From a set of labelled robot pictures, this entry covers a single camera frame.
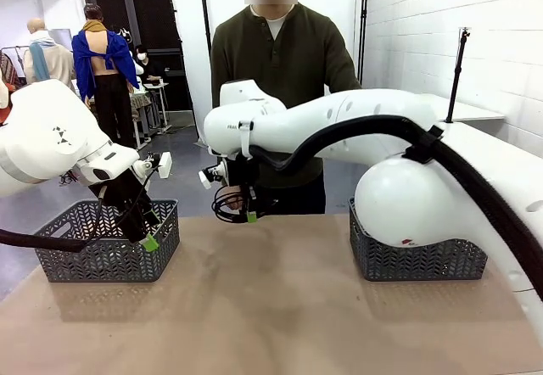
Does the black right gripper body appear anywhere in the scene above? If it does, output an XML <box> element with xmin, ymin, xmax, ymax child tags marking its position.
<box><xmin>228</xmin><ymin>156</ymin><xmax>260</xmax><ymax>189</ymax></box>

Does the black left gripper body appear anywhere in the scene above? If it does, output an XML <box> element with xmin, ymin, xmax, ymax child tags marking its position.
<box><xmin>101</xmin><ymin>170</ymin><xmax>150</xmax><ymax>219</ymax></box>

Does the thin black cable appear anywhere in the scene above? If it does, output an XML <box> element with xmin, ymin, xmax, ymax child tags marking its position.
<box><xmin>211</xmin><ymin>183</ymin><xmax>251</xmax><ymax>224</ymax></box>

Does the person's right hand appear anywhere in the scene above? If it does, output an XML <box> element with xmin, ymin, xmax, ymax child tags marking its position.
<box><xmin>221</xmin><ymin>186</ymin><xmax>244</xmax><ymax>213</ymax></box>

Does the grey plastic basket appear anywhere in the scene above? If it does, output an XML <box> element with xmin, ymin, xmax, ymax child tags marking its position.
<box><xmin>33</xmin><ymin>199</ymin><xmax>182</xmax><ymax>283</ymax></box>
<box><xmin>348</xmin><ymin>196</ymin><xmax>489</xmax><ymax>283</ymax></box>

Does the white background desk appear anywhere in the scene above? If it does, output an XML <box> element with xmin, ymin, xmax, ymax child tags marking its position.
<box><xmin>126</xmin><ymin>80</ymin><xmax>173</xmax><ymax>151</ymax></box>

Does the person in olive sweater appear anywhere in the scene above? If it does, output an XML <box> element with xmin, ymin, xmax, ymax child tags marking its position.
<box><xmin>210</xmin><ymin>0</ymin><xmax>362</xmax><ymax>217</ymax></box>

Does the seated person with face mask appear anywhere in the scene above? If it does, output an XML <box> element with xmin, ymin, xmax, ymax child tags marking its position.
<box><xmin>133</xmin><ymin>46</ymin><xmax>166</xmax><ymax>92</ymax></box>

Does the white photo backdrop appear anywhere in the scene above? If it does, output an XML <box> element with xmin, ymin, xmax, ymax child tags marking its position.
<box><xmin>166</xmin><ymin>0</ymin><xmax>370</xmax><ymax>151</ymax></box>

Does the mannequin in blue shirt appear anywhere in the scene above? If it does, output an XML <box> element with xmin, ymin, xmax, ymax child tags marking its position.
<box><xmin>70</xmin><ymin>3</ymin><xmax>141</xmax><ymax>149</ymax></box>

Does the mannequin in beige sweater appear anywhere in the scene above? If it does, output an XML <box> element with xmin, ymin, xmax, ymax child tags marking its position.
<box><xmin>23</xmin><ymin>18</ymin><xmax>77</xmax><ymax>86</ymax></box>

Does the grey framed screen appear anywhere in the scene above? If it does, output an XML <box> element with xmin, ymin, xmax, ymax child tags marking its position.
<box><xmin>48</xmin><ymin>28</ymin><xmax>73</xmax><ymax>52</ymax></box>

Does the figure in brown patterned clothes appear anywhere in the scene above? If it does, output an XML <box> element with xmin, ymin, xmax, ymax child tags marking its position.
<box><xmin>0</xmin><ymin>51</ymin><xmax>22</xmax><ymax>113</ymax></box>

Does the black partition panel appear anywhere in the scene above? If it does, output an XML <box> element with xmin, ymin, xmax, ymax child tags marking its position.
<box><xmin>87</xmin><ymin>0</ymin><xmax>194</xmax><ymax>113</ymax></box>

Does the black light stand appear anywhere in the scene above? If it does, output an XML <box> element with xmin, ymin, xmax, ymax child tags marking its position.
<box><xmin>358</xmin><ymin>0</ymin><xmax>371</xmax><ymax>83</ymax></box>

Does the black tripod stand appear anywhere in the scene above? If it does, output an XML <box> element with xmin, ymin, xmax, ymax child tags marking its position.
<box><xmin>445</xmin><ymin>26</ymin><xmax>473</xmax><ymax>124</ymax></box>

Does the white table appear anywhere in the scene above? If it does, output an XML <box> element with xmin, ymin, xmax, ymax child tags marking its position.
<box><xmin>440</xmin><ymin>120</ymin><xmax>543</xmax><ymax>160</ymax></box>
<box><xmin>419</xmin><ymin>92</ymin><xmax>508</xmax><ymax>124</ymax></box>

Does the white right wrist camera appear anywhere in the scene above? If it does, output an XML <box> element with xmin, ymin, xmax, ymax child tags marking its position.
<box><xmin>198</xmin><ymin>165</ymin><xmax>228</xmax><ymax>190</ymax></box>

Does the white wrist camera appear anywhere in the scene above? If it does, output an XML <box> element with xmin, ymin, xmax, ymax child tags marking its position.
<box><xmin>198</xmin><ymin>165</ymin><xmax>228</xmax><ymax>190</ymax></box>
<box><xmin>133</xmin><ymin>151</ymin><xmax>173</xmax><ymax>180</ymax></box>

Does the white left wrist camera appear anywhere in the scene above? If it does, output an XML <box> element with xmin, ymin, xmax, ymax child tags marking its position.
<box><xmin>133</xmin><ymin>151</ymin><xmax>173</xmax><ymax>180</ymax></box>

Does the left arm black cable sleeve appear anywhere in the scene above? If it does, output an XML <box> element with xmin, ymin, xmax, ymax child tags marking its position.
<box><xmin>0</xmin><ymin>228</ymin><xmax>88</xmax><ymax>254</ymax></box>

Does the arm black cable sleeve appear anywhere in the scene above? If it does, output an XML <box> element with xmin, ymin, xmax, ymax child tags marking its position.
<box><xmin>249</xmin><ymin>115</ymin><xmax>543</xmax><ymax>302</ymax></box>
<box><xmin>0</xmin><ymin>228</ymin><xmax>88</xmax><ymax>254</ymax></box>

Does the black backdrop frame pole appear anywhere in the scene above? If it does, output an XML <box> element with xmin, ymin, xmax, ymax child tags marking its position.
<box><xmin>165</xmin><ymin>0</ymin><xmax>213</xmax><ymax>53</ymax></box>

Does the right arm black cable sleeve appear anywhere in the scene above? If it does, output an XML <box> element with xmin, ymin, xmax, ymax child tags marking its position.
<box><xmin>249</xmin><ymin>115</ymin><xmax>543</xmax><ymax>302</ymax></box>

